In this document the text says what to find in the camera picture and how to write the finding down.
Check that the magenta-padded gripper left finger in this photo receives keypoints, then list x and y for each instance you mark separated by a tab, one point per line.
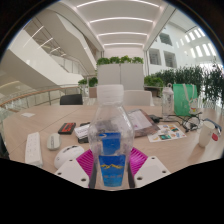
71	172

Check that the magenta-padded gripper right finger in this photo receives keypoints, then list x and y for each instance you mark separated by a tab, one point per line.
151	170

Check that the clear bottle with blue label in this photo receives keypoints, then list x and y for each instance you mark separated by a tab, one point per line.
111	133

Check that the white round device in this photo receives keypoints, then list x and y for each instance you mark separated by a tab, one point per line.
66	155

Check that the white computer mouse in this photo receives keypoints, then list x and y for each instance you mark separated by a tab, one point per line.
53	141

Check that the colourful sticker sheet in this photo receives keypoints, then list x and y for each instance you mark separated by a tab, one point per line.
166	132

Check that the white card box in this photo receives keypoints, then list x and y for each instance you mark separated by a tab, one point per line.
81	131

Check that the red and black box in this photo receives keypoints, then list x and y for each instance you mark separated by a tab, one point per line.
67	128

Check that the white power strip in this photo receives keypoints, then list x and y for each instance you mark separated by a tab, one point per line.
33	148

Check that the black power adapter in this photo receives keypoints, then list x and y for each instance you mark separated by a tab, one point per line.
154	118

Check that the white paper cup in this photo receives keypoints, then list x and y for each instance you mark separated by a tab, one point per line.
206	133

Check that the white paper sheet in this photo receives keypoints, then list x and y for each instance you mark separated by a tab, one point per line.
28	114

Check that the black chair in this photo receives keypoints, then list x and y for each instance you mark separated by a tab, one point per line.
71	99

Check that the green tote bag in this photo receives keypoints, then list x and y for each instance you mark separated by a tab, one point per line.
183	100

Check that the wood-topped glass railing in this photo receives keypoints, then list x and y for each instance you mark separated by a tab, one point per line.
30	96

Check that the small potted green plant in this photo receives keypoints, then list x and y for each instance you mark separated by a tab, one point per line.
89	86

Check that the green hedge plants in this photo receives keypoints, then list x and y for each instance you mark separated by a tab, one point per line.
190	80

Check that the white planter with green plants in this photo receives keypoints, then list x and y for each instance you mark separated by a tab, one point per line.
120	75

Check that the ceiling light strips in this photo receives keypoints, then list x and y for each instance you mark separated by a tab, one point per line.
121	20

